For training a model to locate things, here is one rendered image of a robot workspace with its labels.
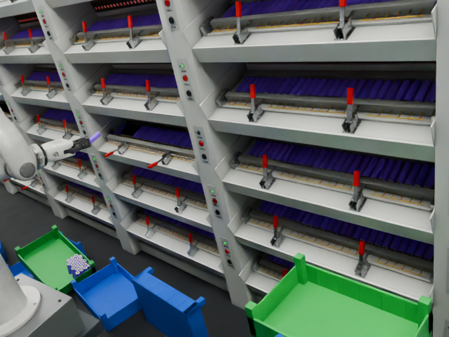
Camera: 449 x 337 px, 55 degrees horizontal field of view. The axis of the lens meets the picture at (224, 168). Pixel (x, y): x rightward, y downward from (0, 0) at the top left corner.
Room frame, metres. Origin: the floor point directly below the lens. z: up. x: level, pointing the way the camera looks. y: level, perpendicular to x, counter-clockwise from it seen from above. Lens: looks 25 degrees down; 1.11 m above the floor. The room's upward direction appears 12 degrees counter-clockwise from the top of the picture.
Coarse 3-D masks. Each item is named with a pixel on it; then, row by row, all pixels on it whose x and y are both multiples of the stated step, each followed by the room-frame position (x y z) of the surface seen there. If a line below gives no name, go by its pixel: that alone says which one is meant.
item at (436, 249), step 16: (448, 0) 0.70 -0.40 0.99; (448, 16) 0.70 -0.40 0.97; (448, 32) 0.69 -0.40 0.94; (448, 48) 0.69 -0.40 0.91; (448, 64) 0.69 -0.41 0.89; (448, 80) 0.69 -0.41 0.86; (448, 96) 0.69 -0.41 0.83; (448, 112) 0.69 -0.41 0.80; (448, 128) 0.69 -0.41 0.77; (448, 144) 0.69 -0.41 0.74; (448, 160) 0.69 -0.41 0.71; (448, 176) 0.69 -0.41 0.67; (448, 192) 0.69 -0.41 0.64; (448, 208) 0.69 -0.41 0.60; (448, 224) 0.69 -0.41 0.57; (448, 240) 0.69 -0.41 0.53; (448, 304) 0.68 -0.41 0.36
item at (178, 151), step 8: (112, 136) 1.66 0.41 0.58; (120, 136) 1.63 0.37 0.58; (136, 144) 1.54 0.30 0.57; (144, 144) 1.49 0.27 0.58; (152, 144) 1.47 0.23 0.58; (160, 144) 1.44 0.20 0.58; (160, 152) 1.42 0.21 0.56; (176, 152) 1.37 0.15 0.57; (184, 152) 1.33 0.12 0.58; (192, 152) 1.31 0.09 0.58
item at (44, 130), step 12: (48, 108) 2.29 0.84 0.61; (24, 120) 2.20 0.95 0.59; (36, 120) 2.21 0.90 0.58; (48, 120) 2.11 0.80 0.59; (60, 120) 2.06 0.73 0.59; (72, 120) 1.99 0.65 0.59; (36, 132) 2.12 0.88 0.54; (48, 132) 2.05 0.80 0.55; (60, 132) 1.98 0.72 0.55; (72, 132) 1.91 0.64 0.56
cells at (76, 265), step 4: (72, 256) 1.62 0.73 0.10; (76, 256) 1.62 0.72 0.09; (80, 256) 1.62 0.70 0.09; (68, 260) 1.59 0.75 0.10; (72, 260) 1.59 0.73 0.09; (76, 260) 1.60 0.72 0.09; (80, 260) 1.60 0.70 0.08; (84, 260) 1.59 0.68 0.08; (68, 264) 1.58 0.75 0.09; (72, 264) 1.57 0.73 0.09; (76, 264) 1.58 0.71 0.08; (80, 264) 1.58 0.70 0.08; (84, 264) 1.57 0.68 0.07; (88, 264) 1.57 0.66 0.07; (68, 268) 1.58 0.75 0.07; (72, 268) 1.55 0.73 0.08; (76, 268) 1.55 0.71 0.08; (80, 268) 1.55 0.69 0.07; (84, 268) 1.56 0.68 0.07; (88, 268) 1.57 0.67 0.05; (72, 272) 1.56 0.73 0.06; (76, 272) 1.54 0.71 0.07; (80, 272) 1.54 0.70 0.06; (76, 276) 1.53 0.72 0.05
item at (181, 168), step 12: (120, 120) 1.77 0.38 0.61; (108, 132) 1.70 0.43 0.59; (96, 144) 1.67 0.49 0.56; (108, 144) 1.67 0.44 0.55; (108, 156) 1.64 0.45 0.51; (120, 156) 1.55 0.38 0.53; (132, 156) 1.50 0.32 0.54; (144, 156) 1.47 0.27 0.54; (156, 156) 1.43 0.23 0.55; (156, 168) 1.41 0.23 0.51; (168, 168) 1.34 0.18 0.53; (180, 168) 1.30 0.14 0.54; (192, 168) 1.27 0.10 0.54; (192, 180) 1.28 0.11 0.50
